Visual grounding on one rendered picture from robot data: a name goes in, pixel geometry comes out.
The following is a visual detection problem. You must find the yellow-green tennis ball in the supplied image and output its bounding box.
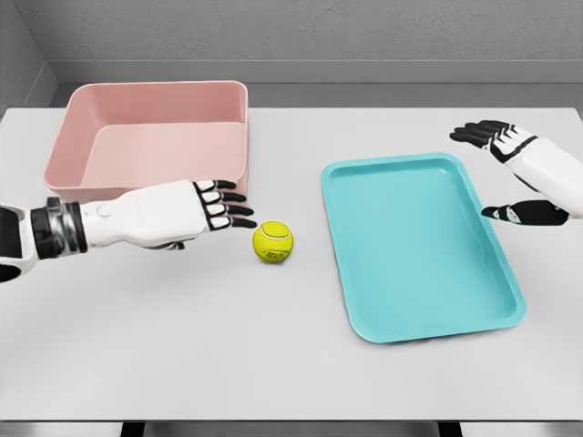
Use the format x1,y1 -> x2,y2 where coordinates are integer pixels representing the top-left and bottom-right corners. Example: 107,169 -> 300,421
252,220 -> 295,264

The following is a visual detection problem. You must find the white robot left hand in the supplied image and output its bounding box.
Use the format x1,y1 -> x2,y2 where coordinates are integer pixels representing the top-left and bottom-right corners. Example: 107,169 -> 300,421
128,178 -> 259,251

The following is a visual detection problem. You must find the pink plastic basket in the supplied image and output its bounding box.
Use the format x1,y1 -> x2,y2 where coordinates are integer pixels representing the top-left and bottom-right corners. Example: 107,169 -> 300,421
43,80 -> 251,205

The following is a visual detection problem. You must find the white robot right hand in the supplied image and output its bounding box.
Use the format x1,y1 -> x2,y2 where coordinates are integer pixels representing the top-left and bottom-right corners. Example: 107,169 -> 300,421
449,119 -> 583,227

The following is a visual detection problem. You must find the blue plastic tray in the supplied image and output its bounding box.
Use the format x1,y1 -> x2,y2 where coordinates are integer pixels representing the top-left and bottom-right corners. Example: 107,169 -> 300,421
320,151 -> 528,346

